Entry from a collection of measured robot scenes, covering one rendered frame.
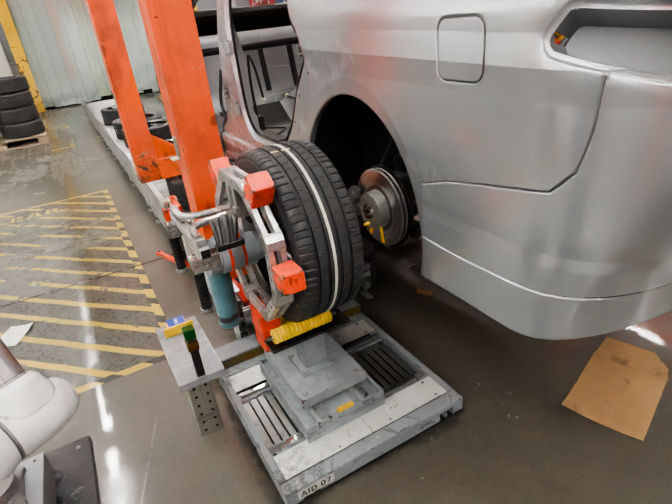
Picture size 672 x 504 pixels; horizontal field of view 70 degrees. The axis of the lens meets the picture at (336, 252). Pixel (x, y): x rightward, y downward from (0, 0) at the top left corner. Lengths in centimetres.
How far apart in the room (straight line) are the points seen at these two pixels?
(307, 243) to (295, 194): 16
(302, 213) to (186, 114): 73
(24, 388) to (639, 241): 168
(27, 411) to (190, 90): 122
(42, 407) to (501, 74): 156
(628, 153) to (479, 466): 132
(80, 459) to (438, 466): 129
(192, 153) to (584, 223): 146
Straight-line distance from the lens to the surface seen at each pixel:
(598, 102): 112
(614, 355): 264
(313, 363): 211
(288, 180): 156
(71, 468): 198
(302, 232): 149
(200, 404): 218
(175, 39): 200
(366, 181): 199
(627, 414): 237
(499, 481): 202
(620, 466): 218
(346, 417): 204
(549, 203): 120
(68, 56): 1447
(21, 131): 986
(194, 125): 203
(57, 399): 175
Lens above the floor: 159
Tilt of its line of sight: 27 degrees down
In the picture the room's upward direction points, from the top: 6 degrees counter-clockwise
